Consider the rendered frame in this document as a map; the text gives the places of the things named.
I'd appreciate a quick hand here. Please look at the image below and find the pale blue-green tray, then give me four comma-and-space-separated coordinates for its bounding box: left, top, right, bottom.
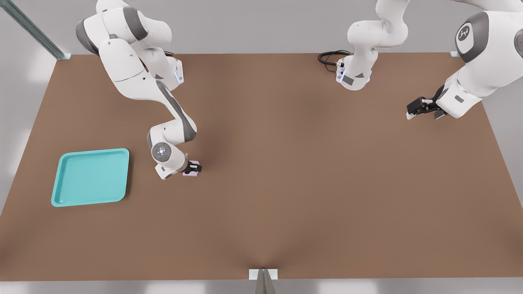
51, 148, 130, 207

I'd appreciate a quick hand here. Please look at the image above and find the black cable loop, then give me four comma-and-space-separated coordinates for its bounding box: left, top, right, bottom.
318, 50, 353, 73

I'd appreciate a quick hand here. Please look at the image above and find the pale lilac phone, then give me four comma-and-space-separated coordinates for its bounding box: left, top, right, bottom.
183, 160, 201, 178

